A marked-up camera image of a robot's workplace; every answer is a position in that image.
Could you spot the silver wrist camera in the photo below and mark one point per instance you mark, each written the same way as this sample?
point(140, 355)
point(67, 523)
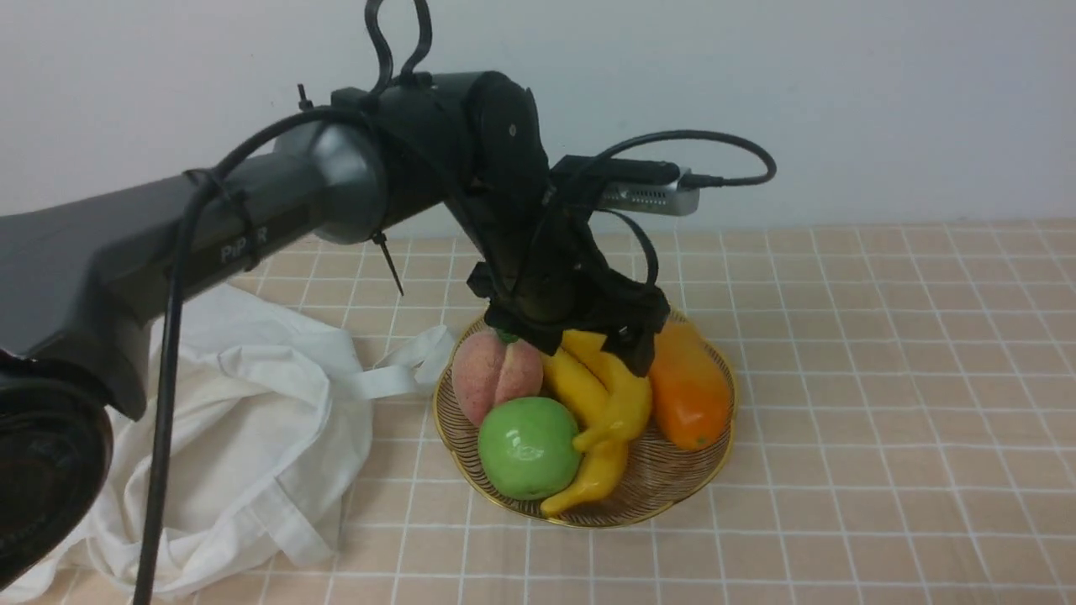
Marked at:
point(646, 186)

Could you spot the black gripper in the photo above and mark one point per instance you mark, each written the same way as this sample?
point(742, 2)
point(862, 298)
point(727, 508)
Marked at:
point(544, 274)

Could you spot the white cloth tote bag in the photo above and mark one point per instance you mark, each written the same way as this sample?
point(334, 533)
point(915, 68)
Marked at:
point(273, 420)

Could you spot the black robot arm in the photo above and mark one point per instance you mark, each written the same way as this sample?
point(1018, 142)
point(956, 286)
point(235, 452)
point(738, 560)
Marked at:
point(83, 281)

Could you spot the pink peach with leaf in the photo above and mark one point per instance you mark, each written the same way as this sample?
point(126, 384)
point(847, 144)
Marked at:
point(489, 369)

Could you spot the gold wire fruit basket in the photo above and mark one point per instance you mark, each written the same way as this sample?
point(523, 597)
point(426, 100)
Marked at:
point(657, 476)

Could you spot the yellow banana from bag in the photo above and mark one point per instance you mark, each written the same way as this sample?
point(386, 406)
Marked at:
point(629, 401)

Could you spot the green apple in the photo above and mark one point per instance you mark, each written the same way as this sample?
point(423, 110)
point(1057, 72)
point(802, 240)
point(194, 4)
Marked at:
point(525, 448)

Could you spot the orange mango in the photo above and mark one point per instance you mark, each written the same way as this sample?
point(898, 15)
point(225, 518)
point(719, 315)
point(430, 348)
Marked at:
point(692, 398)

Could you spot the yellow banana in basket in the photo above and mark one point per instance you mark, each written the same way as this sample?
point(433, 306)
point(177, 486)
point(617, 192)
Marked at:
point(602, 467)

